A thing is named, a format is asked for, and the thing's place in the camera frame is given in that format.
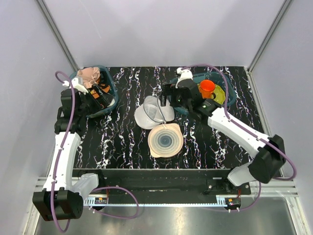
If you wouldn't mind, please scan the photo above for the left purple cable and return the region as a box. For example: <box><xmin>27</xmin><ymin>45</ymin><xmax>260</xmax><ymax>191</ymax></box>
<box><xmin>50</xmin><ymin>70</ymin><xmax>140</xmax><ymax>233</ymax></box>

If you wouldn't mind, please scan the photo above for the white slotted cable duct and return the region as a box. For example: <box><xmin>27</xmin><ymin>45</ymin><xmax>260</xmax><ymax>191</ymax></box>
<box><xmin>84</xmin><ymin>196</ymin><xmax>227</xmax><ymax>207</ymax></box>

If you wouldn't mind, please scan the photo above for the pink lace bra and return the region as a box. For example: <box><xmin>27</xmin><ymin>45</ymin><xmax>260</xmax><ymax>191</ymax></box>
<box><xmin>77</xmin><ymin>67</ymin><xmax>100</xmax><ymax>89</ymax></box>

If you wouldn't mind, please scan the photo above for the teal plastic bin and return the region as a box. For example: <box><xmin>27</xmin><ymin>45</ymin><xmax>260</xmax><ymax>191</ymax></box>
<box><xmin>168</xmin><ymin>72</ymin><xmax>236</xmax><ymax>116</ymax></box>
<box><xmin>70</xmin><ymin>65</ymin><xmax>118</xmax><ymax>118</ymax></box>

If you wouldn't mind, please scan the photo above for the orange cup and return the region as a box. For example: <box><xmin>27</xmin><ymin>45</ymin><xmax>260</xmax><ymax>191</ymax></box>
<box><xmin>199</xmin><ymin>79</ymin><xmax>216</xmax><ymax>99</ymax></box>

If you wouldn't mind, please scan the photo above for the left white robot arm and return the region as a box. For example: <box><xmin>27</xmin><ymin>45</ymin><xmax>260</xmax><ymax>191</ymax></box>
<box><xmin>32</xmin><ymin>77</ymin><xmax>106</xmax><ymax>221</ymax></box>

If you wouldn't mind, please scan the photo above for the left aluminium frame post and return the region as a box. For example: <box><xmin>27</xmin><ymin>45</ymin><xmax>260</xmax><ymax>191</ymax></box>
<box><xmin>35</xmin><ymin>0</ymin><xmax>79</xmax><ymax>71</ymax></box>

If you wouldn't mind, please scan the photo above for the right aluminium frame post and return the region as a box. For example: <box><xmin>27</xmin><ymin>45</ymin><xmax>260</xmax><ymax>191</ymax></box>
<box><xmin>247</xmin><ymin>0</ymin><xmax>293</xmax><ymax>73</ymax></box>

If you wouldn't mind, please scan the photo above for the yellow green plate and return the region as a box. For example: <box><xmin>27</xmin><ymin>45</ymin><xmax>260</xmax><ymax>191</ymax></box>
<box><xmin>210</xmin><ymin>84</ymin><xmax>225</xmax><ymax>105</ymax></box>

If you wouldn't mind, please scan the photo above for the right teal plastic bin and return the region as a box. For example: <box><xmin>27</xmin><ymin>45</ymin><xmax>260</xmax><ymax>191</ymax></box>
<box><xmin>168</xmin><ymin>72</ymin><xmax>236</xmax><ymax>116</ymax></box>

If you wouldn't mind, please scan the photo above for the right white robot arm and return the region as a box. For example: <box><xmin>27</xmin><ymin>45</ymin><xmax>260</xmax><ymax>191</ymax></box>
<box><xmin>159</xmin><ymin>68</ymin><xmax>286</xmax><ymax>194</ymax></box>

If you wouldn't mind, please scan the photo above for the pink blue swirl plate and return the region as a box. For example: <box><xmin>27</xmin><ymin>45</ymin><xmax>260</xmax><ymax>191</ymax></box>
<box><xmin>148</xmin><ymin>123</ymin><xmax>184</xmax><ymax>158</ymax></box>

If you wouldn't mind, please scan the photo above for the peach brown bra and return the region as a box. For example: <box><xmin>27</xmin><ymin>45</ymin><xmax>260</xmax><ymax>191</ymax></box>
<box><xmin>89</xmin><ymin>78</ymin><xmax>111</xmax><ymax>98</ymax></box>

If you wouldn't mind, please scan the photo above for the purple cable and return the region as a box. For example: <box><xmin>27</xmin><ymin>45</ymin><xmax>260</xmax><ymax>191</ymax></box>
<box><xmin>50</xmin><ymin>70</ymin><xmax>140</xmax><ymax>233</ymax></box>
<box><xmin>176</xmin><ymin>64</ymin><xmax>297</xmax><ymax>212</ymax></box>

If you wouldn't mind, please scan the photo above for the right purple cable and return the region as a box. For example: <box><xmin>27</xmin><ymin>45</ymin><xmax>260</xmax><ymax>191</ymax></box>
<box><xmin>176</xmin><ymin>64</ymin><xmax>297</xmax><ymax>212</ymax></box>

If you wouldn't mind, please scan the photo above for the aluminium frame post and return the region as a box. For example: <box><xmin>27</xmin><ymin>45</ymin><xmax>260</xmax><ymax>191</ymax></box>
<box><xmin>247</xmin><ymin>0</ymin><xmax>293</xmax><ymax>73</ymax></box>
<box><xmin>35</xmin><ymin>0</ymin><xmax>79</xmax><ymax>71</ymax></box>

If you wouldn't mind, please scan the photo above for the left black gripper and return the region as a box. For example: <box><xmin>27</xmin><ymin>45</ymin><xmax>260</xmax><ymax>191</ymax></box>
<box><xmin>78</xmin><ymin>84</ymin><xmax>113</xmax><ymax>117</ymax></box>

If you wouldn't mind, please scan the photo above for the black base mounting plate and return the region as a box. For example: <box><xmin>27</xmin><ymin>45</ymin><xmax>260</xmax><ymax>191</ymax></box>
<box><xmin>72</xmin><ymin>168</ymin><xmax>251</xmax><ymax>196</ymax></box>

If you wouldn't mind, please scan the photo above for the left teal plastic bin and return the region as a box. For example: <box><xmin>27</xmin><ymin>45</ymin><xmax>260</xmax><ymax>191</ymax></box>
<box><xmin>70</xmin><ymin>65</ymin><xmax>118</xmax><ymax>118</ymax></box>

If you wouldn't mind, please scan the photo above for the white mesh laundry bag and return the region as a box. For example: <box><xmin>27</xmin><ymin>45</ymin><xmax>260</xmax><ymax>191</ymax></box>
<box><xmin>134</xmin><ymin>95</ymin><xmax>175</xmax><ymax>130</ymax></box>

